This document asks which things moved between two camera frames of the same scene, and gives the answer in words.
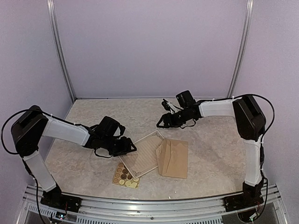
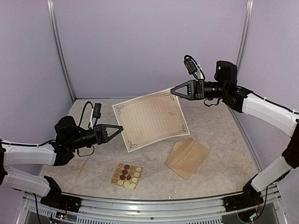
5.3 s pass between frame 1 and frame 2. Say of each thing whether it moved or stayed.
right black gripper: moved
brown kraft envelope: moved
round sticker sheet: stayed
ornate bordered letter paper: moved
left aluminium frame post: stayed
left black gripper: moved
